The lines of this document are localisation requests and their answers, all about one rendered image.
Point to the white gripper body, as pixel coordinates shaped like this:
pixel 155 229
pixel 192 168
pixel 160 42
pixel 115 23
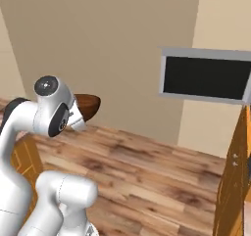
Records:
pixel 77 117

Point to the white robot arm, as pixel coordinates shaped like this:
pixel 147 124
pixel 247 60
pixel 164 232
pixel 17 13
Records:
pixel 19 122

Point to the brown wooden bowl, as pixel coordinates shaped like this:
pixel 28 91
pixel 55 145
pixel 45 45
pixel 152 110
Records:
pixel 88 105

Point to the grey microwave door, black window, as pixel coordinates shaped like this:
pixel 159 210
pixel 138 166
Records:
pixel 206 77

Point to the orange wooden cabinet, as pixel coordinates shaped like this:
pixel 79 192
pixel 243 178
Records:
pixel 27 163

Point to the small silver cabinet knob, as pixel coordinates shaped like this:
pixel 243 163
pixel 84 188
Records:
pixel 234 155
pixel 234 164

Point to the orange wooden cabinet door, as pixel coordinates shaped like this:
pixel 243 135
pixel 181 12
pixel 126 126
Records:
pixel 232 187

